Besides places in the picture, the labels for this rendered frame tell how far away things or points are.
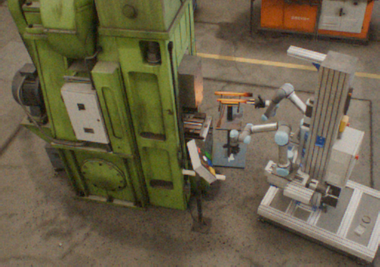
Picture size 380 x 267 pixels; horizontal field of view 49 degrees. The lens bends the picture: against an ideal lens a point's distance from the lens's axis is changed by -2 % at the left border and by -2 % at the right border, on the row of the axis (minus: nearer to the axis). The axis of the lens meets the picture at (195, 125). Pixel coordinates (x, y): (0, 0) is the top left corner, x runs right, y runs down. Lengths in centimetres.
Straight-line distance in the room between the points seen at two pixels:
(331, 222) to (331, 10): 391
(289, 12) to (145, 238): 456
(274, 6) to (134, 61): 429
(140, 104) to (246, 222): 184
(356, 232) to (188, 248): 177
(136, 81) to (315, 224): 237
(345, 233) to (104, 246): 257
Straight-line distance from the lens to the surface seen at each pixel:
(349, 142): 409
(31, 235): 525
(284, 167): 400
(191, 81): 389
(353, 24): 760
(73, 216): 521
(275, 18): 764
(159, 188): 477
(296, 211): 475
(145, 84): 381
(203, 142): 443
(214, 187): 516
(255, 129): 398
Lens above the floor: 406
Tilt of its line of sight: 44 degrees down
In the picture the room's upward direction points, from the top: 5 degrees counter-clockwise
